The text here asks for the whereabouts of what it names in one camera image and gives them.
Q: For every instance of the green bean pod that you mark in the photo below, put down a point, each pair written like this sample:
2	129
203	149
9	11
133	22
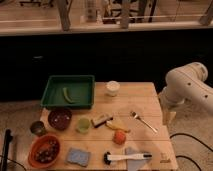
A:
66	96

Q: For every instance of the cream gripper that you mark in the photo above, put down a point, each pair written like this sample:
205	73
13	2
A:
168	115

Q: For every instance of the wooden block eraser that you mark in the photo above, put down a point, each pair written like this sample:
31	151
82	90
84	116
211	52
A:
100	120

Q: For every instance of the metal fork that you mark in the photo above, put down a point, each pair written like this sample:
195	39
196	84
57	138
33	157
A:
137	117

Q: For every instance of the red apple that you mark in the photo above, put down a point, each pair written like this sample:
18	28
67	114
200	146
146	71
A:
119	137

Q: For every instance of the yellow banana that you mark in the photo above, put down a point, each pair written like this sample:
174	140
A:
113	126

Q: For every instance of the small green cup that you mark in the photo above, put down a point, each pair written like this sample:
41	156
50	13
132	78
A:
83	125

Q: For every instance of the white handled dish brush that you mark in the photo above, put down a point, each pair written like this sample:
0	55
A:
108	157

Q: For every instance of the small metal cup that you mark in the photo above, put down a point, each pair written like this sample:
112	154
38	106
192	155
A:
38	128

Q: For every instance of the white paper cup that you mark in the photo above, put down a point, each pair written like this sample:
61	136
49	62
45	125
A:
112	88

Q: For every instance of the orange bowl with contents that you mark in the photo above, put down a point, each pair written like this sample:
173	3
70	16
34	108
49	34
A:
44	151

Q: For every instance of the green plastic tray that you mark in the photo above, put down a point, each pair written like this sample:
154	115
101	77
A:
80	88

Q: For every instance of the black stand at left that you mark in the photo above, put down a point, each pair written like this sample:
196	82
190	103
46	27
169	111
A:
5	150

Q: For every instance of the dark brown bowl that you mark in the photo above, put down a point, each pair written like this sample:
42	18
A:
60	118

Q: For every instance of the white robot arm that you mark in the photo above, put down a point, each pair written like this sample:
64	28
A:
185	82

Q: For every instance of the blue sponge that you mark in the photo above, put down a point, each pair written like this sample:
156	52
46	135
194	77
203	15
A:
78	156

